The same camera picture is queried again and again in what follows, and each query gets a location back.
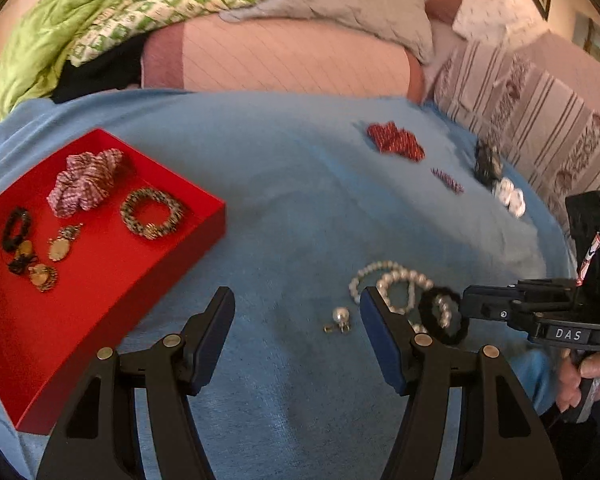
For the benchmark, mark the small purple hair clip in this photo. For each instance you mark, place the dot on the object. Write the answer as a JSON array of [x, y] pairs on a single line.
[[447, 180]]

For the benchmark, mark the person's right hand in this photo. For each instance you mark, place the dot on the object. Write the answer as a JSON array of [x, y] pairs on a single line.
[[572, 382]]

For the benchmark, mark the mauve cushion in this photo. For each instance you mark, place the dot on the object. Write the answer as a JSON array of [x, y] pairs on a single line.
[[442, 7]]

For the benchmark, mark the blue knitted blanket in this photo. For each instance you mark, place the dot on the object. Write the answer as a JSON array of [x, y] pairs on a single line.
[[290, 200]]

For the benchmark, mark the striped floral sofa cushion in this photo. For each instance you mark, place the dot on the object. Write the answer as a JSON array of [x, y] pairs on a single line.
[[545, 110]]

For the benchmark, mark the red shallow box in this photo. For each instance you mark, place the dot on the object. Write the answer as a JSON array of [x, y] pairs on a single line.
[[105, 280]]

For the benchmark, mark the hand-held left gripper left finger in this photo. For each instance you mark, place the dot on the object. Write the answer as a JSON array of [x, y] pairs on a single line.
[[212, 355]]

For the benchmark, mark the black cloth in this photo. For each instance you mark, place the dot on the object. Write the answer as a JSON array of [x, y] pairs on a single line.
[[105, 70]]

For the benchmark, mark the red dotted scrunchie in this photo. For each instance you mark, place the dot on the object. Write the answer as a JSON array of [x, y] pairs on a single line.
[[395, 141]]

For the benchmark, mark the red white checkered scrunchie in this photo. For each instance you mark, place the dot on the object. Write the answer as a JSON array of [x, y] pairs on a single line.
[[82, 182]]

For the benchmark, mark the pink sofa cushion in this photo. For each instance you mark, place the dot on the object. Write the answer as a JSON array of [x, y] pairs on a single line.
[[280, 55]]

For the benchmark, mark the wooden window frame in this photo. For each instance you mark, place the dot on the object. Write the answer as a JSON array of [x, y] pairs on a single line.
[[597, 40]]

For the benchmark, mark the white printed cloth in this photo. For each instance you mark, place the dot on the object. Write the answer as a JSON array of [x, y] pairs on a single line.
[[490, 15]]

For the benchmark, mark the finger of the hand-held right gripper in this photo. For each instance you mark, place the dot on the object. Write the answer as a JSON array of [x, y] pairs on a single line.
[[487, 302]]

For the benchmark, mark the black pleated scrunchie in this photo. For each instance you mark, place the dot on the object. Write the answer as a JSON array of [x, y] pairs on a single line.
[[22, 217]]

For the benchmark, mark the gold coin earring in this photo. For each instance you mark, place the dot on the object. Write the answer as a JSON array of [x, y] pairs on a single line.
[[42, 276], [60, 246]]

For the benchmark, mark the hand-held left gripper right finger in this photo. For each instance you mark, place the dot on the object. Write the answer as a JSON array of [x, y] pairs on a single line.
[[380, 340]]

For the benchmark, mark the green patterned quilt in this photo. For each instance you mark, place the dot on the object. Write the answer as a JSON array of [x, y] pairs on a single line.
[[80, 5]]

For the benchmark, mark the pearl drop earring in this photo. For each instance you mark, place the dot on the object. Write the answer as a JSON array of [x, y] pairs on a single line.
[[340, 315]]

